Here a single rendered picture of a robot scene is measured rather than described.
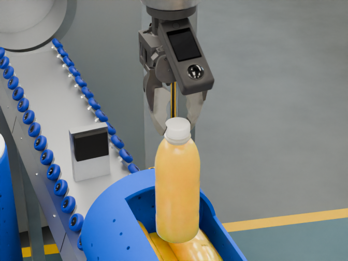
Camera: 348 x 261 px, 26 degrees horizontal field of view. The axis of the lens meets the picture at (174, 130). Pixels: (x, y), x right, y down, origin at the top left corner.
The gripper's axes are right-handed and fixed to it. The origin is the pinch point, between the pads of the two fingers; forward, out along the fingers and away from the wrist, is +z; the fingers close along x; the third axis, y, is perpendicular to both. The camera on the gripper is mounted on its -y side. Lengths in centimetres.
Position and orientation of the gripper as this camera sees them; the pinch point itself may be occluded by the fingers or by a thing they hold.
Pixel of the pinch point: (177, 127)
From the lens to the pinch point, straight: 116.3
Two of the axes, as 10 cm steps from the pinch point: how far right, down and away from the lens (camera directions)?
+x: -9.4, 2.0, -2.8
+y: -3.5, -5.1, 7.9
